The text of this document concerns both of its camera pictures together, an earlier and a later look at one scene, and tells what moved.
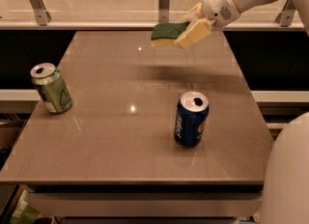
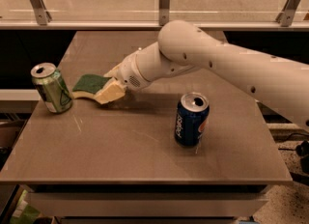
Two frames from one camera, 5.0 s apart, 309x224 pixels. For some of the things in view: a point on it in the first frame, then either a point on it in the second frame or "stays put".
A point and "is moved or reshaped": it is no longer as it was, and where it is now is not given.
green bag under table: [23, 213] stays put
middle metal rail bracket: [164, 2] stays put
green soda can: [49, 84] stays put
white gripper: [219, 5] to [127, 72]
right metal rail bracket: [286, 14] stays put
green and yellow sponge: [164, 35] is moved or reshaped
